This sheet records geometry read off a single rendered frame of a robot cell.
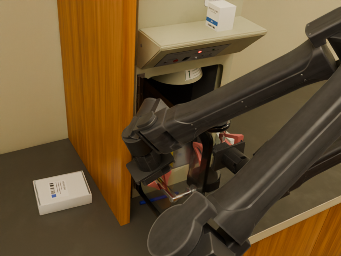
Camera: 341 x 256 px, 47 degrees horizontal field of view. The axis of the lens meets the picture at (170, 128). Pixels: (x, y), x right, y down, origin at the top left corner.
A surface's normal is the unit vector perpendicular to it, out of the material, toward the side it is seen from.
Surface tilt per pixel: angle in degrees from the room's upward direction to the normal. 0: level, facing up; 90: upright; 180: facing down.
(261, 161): 44
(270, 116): 0
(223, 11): 90
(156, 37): 0
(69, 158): 0
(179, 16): 90
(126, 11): 90
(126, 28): 90
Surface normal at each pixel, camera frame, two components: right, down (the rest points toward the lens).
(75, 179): 0.08, -0.82
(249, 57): 0.50, 0.52
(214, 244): 0.78, -0.53
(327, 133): 0.34, 0.31
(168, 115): -0.63, -0.60
